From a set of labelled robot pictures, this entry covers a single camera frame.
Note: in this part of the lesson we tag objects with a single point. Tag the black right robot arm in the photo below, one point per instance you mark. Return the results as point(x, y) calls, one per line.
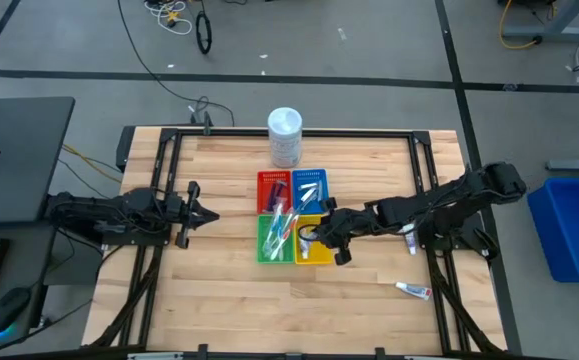
point(469, 195)

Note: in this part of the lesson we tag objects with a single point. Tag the clear-wrapped dark razor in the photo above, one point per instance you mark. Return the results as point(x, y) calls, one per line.
point(282, 186)

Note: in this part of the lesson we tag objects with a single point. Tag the black aluminium table frame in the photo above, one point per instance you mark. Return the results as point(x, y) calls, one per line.
point(319, 133)

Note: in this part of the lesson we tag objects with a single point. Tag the yellow plastic basket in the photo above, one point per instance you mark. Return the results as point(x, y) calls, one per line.
point(324, 255)

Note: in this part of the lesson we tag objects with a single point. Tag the white wipes canister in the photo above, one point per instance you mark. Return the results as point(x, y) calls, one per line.
point(285, 135)

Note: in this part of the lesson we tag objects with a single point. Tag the blue plastic basket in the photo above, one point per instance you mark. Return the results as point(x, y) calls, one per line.
point(309, 175)

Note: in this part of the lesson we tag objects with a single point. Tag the dark blue razor pack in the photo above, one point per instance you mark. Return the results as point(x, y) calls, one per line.
point(272, 199)

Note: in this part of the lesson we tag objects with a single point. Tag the green plastic basket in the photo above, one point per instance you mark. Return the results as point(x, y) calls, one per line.
point(261, 257)

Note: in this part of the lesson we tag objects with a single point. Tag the clear-wrapped white toiletry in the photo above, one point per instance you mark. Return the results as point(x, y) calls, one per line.
point(308, 186)
point(314, 197)

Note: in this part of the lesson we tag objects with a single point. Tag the black mouse with glow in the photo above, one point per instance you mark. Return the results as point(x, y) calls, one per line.
point(9, 307)

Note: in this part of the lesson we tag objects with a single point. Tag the red plastic basket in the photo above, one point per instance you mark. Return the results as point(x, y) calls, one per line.
point(274, 175)

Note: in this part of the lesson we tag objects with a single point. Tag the small white red toothpaste tube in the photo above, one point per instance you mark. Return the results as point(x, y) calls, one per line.
point(411, 246)

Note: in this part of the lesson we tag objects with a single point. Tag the grey desk base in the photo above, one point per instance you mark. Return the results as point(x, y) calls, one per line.
point(549, 34)

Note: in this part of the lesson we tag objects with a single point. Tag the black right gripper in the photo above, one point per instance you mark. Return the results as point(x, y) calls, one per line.
point(344, 227)

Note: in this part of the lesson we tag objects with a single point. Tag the clear-wrapped toothbrush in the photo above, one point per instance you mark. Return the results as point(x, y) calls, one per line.
point(271, 247)
point(275, 225)
point(289, 231)

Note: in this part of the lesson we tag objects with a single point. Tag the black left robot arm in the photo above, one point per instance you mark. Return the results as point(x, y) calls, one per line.
point(94, 210)

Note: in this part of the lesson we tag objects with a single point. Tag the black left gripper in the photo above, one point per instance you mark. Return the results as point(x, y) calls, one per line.
point(185, 215)

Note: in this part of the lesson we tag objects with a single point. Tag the large blue plastic bin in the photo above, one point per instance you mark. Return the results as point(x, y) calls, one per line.
point(574, 225)

